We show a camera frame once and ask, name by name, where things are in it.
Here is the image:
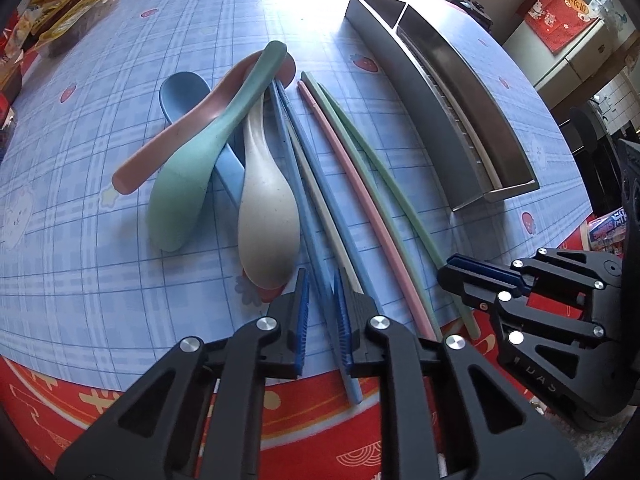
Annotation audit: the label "yellow label snack tray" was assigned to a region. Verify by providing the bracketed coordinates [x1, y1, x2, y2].
[37, 0, 135, 58]

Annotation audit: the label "black chair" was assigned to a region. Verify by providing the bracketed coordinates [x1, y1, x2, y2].
[570, 107, 623, 213]

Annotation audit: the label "clear glass cups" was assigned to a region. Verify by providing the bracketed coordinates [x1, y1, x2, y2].
[592, 0, 628, 28]

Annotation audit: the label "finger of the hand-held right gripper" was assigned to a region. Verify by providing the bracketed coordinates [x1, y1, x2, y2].
[437, 266, 609, 356]
[446, 249, 624, 295]

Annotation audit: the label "white refrigerator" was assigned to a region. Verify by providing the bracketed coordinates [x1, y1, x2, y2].
[505, 15, 618, 106]

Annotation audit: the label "green chopstick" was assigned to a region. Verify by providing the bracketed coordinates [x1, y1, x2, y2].
[318, 84, 482, 340]
[300, 71, 446, 343]

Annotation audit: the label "pink chopstick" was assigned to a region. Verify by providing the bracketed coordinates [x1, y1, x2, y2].
[297, 81, 438, 343]

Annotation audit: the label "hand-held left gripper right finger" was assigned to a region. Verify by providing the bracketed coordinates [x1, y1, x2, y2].
[332, 267, 586, 480]

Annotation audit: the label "blue plastic spoon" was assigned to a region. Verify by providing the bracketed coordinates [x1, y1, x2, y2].
[159, 71, 248, 211]

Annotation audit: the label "green plastic spoon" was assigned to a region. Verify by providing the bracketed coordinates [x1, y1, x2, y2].
[146, 40, 289, 253]

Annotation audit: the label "small black object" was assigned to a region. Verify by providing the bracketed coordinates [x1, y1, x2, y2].
[460, 0, 496, 28]

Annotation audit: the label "beige plastic spoon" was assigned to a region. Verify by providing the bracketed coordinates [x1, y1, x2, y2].
[236, 90, 302, 291]

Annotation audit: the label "colourful printed box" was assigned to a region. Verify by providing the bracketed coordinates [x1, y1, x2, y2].
[587, 210, 632, 256]

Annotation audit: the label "red cloth decoration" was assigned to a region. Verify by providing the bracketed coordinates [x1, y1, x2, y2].
[524, 0, 601, 54]

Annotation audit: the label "pink plastic spoon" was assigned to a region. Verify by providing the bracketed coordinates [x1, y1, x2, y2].
[111, 50, 297, 196]

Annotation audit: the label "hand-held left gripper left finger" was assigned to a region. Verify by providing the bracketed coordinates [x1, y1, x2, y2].
[54, 268, 312, 480]

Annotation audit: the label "steel utensil box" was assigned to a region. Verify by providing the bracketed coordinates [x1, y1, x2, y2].
[346, 0, 541, 212]

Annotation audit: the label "blue chopstick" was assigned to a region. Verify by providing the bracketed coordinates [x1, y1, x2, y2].
[278, 84, 353, 273]
[270, 80, 363, 405]

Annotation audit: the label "beige chopstick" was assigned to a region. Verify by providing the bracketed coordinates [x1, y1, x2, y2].
[286, 126, 365, 295]

